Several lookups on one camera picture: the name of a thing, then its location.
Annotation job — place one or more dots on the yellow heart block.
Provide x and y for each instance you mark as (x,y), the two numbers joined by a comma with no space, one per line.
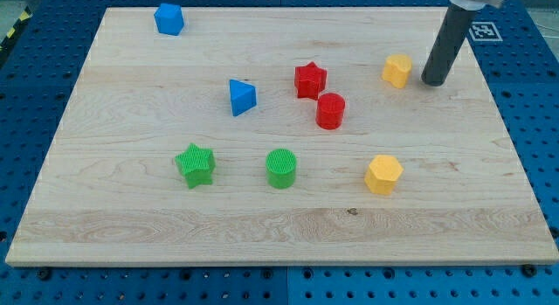
(397,69)

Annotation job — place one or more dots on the wooden board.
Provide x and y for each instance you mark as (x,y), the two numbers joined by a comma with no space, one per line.
(109,193)

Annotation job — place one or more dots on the green cylinder block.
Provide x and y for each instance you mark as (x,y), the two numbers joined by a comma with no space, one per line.
(281,167)

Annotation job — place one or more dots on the green star block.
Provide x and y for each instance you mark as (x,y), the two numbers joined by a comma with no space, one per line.
(196,165)

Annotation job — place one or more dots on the blue hexagon block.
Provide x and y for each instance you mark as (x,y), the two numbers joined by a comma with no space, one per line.
(169,19)

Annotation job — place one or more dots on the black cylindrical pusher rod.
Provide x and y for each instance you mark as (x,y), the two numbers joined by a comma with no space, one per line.
(448,42)

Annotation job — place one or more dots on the black bolt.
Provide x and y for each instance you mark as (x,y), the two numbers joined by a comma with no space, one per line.
(529,270)
(44,274)

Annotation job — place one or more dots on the red cylinder block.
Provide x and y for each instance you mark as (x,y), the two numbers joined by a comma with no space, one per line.
(330,111)

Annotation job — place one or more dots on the red star block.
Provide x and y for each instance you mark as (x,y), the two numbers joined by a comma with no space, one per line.
(309,81)

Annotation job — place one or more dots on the blue triangle block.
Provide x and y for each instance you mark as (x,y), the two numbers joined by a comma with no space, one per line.
(242,97)

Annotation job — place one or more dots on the white fiducial marker tag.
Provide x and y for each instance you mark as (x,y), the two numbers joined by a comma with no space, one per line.
(482,31)

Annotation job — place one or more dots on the black bolt right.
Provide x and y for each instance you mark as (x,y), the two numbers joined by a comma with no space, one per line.
(529,270)

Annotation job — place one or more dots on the yellow hexagon block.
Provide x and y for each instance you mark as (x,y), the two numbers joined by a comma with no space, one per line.
(382,174)

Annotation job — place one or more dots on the black bolt left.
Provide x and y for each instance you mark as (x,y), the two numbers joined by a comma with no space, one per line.
(44,274)

